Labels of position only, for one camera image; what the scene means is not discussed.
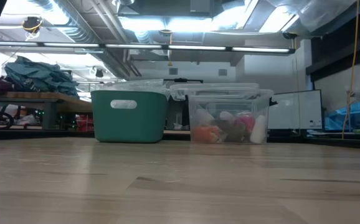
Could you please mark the clear zip bag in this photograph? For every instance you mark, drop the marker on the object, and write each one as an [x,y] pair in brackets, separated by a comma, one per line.
[323,12]

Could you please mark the white bandage roll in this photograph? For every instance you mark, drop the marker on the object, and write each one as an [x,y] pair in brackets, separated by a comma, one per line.
[226,116]
[258,130]
[204,117]

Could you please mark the orange bandage roll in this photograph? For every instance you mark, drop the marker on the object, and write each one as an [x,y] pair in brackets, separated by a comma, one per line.
[205,134]

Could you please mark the brown bandage roll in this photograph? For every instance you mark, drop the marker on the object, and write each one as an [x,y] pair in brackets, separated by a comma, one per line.
[231,133]

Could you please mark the red bandage roll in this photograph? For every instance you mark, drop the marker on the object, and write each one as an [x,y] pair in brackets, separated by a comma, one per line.
[245,123]

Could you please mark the teal plastic basket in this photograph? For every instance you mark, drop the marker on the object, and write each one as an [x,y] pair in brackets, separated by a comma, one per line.
[121,124]

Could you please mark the clear plastic storage box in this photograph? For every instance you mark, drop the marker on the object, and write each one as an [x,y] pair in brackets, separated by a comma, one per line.
[248,99]

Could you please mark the long strip light fixture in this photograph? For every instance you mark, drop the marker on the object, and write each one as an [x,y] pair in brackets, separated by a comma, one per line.
[136,46]

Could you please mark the red storage bins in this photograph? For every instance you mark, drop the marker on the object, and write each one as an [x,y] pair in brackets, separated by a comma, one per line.
[85,123]

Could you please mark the grey ceiling air unit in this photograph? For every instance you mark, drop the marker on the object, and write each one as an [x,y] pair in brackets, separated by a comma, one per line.
[167,7]

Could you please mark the white board panel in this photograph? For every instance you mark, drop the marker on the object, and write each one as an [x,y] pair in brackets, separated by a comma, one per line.
[295,109]

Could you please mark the teal cloth pile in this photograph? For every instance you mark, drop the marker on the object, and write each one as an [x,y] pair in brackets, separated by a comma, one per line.
[40,77]

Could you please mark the wooden workbench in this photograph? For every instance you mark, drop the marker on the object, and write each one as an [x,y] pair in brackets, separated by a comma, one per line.
[27,97]

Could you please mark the blue plastic bin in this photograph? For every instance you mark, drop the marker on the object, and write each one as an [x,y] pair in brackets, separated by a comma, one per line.
[354,116]

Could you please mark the purple bag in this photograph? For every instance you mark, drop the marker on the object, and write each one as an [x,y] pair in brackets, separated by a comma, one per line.
[1,86]

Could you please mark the grey wall plate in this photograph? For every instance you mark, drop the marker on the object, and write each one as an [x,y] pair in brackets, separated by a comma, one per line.
[223,72]
[173,71]

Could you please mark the black ceiling camera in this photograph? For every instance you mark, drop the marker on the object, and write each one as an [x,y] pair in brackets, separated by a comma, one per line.
[99,73]

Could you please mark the silver ceiling duct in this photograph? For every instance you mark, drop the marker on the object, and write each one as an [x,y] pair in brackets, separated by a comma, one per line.
[80,32]

